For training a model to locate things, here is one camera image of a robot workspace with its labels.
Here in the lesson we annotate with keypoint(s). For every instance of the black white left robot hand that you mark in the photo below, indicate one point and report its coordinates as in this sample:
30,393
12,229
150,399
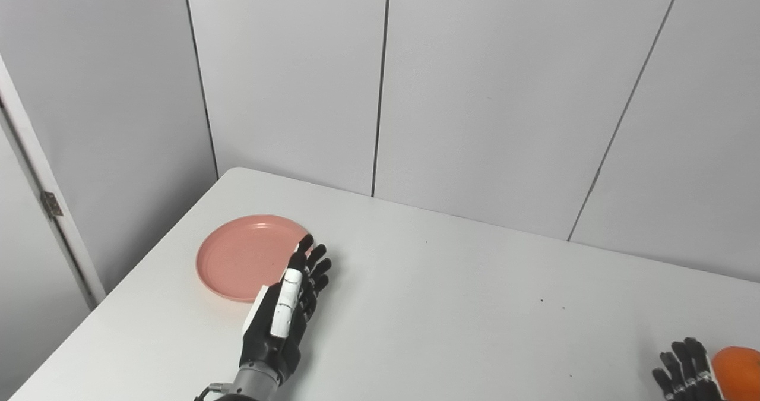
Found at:
267,341

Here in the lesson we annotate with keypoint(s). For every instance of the metal door hinge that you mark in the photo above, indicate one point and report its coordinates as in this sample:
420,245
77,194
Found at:
51,204

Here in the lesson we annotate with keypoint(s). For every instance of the orange fruit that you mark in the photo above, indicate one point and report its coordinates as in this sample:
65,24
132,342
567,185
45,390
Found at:
739,374

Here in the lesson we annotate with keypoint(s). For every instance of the pink round plate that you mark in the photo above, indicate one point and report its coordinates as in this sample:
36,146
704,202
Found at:
243,258

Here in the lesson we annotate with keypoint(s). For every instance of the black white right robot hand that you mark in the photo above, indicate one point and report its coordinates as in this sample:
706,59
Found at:
683,383

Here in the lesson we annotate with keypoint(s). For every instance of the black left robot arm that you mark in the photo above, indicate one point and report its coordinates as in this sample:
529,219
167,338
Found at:
252,384

